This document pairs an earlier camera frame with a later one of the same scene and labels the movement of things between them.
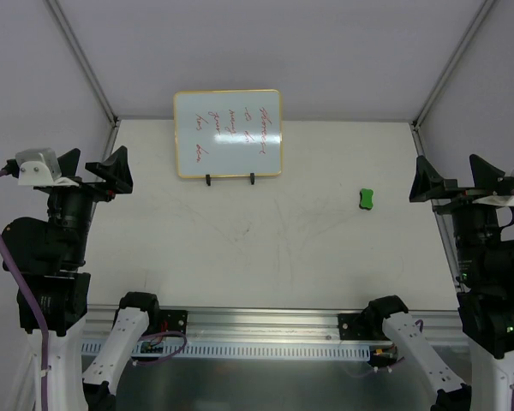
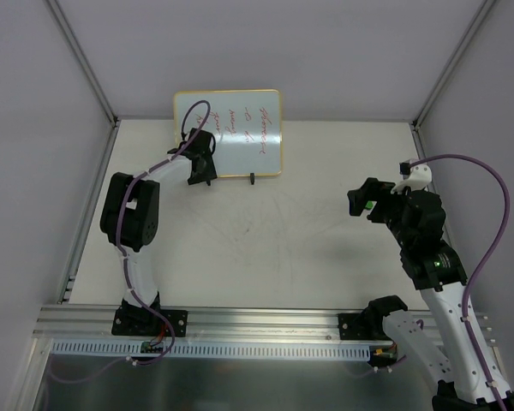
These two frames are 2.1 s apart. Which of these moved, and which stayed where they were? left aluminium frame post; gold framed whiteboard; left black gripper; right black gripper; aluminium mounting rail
Moved: left black gripper; right black gripper
Stayed: left aluminium frame post; gold framed whiteboard; aluminium mounting rail
